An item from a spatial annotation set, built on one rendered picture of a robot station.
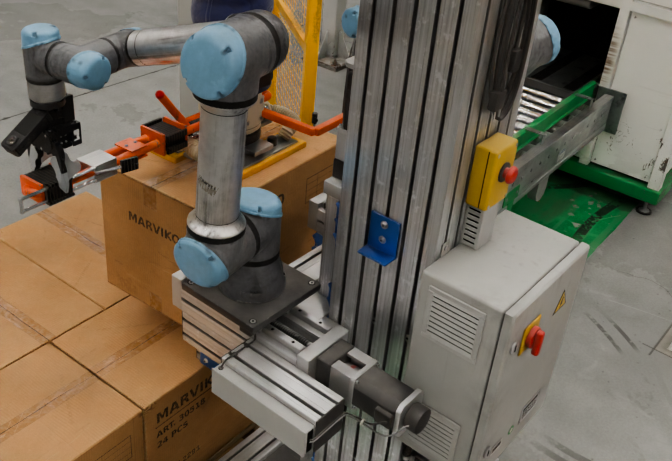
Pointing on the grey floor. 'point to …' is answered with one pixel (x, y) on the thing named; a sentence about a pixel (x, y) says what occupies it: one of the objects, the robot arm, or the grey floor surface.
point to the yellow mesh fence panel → (309, 41)
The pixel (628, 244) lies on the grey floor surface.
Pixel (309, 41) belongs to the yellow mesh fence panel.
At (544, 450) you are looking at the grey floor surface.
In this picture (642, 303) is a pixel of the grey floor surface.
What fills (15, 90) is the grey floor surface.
